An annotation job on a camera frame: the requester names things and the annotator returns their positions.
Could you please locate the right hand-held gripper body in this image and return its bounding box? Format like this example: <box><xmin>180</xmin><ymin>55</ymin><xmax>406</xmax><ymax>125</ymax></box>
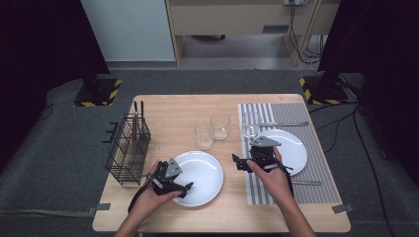
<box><xmin>249</xmin><ymin>135</ymin><xmax>282</xmax><ymax>173</ymax></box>

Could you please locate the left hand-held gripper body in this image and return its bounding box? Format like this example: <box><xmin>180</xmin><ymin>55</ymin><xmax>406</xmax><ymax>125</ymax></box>
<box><xmin>151</xmin><ymin>157</ymin><xmax>184</xmax><ymax>197</ymax></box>

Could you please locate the clear drinking glass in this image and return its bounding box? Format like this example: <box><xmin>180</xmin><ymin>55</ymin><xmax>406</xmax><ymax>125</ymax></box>
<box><xmin>241</xmin><ymin>111</ymin><xmax>262</xmax><ymax>139</ymax></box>
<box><xmin>209</xmin><ymin>113</ymin><xmax>231</xmax><ymax>141</ymax></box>
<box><xmin>194</xmin><ymin>122</ymin><xmax>215</xmax><ymax>151</ymax></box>

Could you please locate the white round plate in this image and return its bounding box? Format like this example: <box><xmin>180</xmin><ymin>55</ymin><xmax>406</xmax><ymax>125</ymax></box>
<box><xmin>171</xmin><ymin>150</ymin><xmax>225</xmax><ymax>207</ymax></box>
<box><xmin>255</xmin><ymin>128</ymin><xmax>309</xmax><ymax>177</ymax></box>

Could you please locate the steel table knife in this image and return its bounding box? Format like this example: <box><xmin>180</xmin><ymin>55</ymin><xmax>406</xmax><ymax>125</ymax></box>
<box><xmin>258</xmin><ymin>120</ymin><xmax>309</xmax><ymax>128</ymax></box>

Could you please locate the black wire cutlery basket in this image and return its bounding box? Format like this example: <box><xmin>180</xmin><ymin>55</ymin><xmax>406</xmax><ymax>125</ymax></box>
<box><xmin>102</xmin><ymin>113</ymin><xmax>152</xmax><ymax>186</ymax></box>

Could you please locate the person's right hand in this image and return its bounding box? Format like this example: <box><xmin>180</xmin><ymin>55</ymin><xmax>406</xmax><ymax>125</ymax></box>
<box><xmin>246</xmin><ymin>146</ymin><xmax>294</xmax><ymax>203</ymax></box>

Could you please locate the person's left hand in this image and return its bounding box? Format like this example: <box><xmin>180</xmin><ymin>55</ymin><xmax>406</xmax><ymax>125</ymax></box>
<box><xmin>130</xmin><ymin>160</ymin><xmax>183</xmax><ymax>225</ymax></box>

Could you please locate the steel slim utensil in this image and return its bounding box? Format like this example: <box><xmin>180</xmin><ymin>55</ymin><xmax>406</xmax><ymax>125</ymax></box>
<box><xmin>132</xmin><ymin>112</ymin><xmax>139</xmax><ymax>144</ymax></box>

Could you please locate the grey striped placemat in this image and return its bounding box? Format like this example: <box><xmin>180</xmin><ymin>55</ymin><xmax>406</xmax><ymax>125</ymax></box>
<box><xmin>237</xmin><ymin>103</ymin><xmax>342</xmax><ymax>205</ymax></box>

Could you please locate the black yellow-striped stand base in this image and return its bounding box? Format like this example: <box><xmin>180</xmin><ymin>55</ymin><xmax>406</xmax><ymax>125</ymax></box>
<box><xmin>72</xmin><ymin>77</ymin><xmax>124</xmax><ymax>109</ymax></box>
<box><xmin>298</xmin><ymin>74</ymin><xmax>350</xmax><ymax>106</ymax></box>

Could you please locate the grey tape piece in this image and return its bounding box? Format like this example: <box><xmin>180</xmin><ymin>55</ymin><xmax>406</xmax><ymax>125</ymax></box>
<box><xmin>331</xmin><ymin>203</ymin><xmax>356</xmax><ymax>214</ymax></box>
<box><xmin>87</xmin><ymin>202</ymin><xmax>112</xmax><ymax>215</ymax></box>

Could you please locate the light wooden desk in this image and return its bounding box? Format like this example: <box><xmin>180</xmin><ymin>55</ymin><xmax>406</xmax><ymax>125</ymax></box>
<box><xmin>164</xmin><ymin>0</ymin><xmax>344</xmax><ymax>68</ymax></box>

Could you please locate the white panel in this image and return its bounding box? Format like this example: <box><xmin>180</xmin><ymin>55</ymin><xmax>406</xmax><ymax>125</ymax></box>
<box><xmin>79</xmin><ymin>0</ymin><xmax>176</xmax><ymax>62</ymax></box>

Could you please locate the black curtain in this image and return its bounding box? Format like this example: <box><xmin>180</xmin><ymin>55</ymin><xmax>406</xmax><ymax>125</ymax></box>
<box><xmin>317</xmin><ymin>0</ymin><xmax>419</xmax><ymax>189</ymax></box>
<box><xmin>0</xmin><ymin>0</ymin><xmax>111</xmax><ymax>172</ymax></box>

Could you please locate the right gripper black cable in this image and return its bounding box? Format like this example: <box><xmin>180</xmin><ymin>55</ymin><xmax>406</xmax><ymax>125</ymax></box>
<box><xmin>263</xmin><ymin>161</ymin><xmax>295</xmax><ymax>198</ymax></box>

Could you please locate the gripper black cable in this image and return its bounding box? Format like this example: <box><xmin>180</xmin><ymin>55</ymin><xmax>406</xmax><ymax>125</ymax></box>
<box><xmin>127</xmin><ymin>182</ymin><xmax>149</xmax><ymax>214</ymax></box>
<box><xmin>263</xmin><ymin>161</ymin><xmax>295</xmax><ymax>198</ymax></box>

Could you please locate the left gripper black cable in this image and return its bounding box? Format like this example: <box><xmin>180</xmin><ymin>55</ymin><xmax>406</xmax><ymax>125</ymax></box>
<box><xmin>127</xmin><ymin>182</ymin><xmax>149</xmax><ymax>214</ymax></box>

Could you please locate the thin black floor cable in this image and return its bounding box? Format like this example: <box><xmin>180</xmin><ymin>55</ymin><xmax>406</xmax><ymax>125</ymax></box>
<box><xmin>315</xmin><ymin>111</ymin><xmax>358</xmax><ymax>131</ymax></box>
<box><xmin>323</xmin><ymin>121</ymin><xmax>341</xmax><ymax>155</ymax></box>
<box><xmin>308</xmin><ymin>101</ymin><xmax>361</xmax><ymax>115</ymax></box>
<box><xmin>37</xmin><ymin>102</ymin><xmax>54</xmax><ymax>122</ymax></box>

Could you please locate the black stand post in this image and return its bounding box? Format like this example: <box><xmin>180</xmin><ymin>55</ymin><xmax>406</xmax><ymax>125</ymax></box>
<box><xmin>83</xmin><ymin>74</ymin><xmax>102</xmax><ymax>97</ymax></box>
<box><xmin>319</xmin><ymin>70</ymin><xmax>341</xmax><ymax>91</ymax></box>

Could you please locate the long black floor cable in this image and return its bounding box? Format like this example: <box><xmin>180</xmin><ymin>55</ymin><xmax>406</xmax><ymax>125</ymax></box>
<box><xmin>352</xmin><ymin>105</ymin><xmax>396</xmax><ymax>237</ymax></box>

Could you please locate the hanging black cable bundle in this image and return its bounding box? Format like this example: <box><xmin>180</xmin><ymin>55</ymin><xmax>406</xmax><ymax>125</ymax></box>
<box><xmin>288</xmin><ymin>0</ymin><xmax>323</xmax><ymax>66</ymax></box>

